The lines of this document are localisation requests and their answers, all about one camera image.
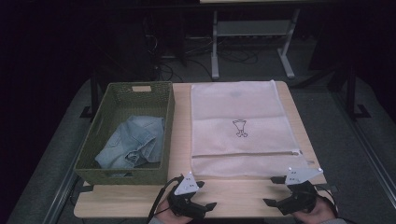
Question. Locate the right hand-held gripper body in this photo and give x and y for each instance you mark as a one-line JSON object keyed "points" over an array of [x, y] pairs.
{"points": [[300, 199]]}

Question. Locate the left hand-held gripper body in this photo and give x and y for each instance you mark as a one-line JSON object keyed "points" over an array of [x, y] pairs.
{"points": [[186, 186]]}

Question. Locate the blue denim garment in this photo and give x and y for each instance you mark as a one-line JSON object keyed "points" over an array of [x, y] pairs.
{"points": [[134, 143]]}

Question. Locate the white mesh laundry bag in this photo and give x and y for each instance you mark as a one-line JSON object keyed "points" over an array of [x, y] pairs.
{"points": [[236, 105]]}

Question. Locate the green woven basket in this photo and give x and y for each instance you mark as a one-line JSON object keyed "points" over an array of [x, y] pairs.
{"points": [[137, 99]]}

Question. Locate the person's right hand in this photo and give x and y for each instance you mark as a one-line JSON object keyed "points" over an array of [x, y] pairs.
{"points": [[323, 211]]}

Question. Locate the person's left hand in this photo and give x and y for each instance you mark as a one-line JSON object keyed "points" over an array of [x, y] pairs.
{"points": [[166, 216]]}

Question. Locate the black metal stand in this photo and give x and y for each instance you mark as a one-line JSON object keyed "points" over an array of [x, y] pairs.
{"points": [[351, 93]]}

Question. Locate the black table leg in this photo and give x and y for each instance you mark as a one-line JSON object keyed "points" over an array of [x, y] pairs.
{"points": [[94, 93]]}

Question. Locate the aluminium floor rail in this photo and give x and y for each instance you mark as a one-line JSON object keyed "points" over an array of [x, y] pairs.
{"points": [[60, 199], [370, 155]]}

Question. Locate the white metal desk frame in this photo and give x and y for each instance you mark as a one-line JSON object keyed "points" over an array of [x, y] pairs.
{"points": [[252, 28]]}

